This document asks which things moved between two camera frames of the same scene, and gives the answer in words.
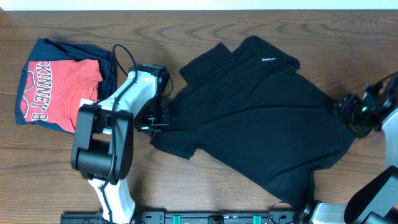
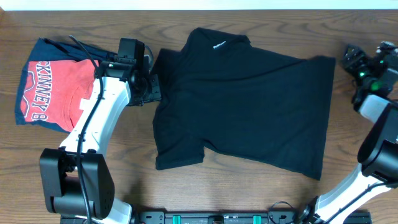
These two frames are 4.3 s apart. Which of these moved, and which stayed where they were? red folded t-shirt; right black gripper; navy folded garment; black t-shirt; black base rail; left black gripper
Moved: black t-shirt; right black gripper; left black gripper
Stayed: navy folded garment; black base rail; red folded t-shirt
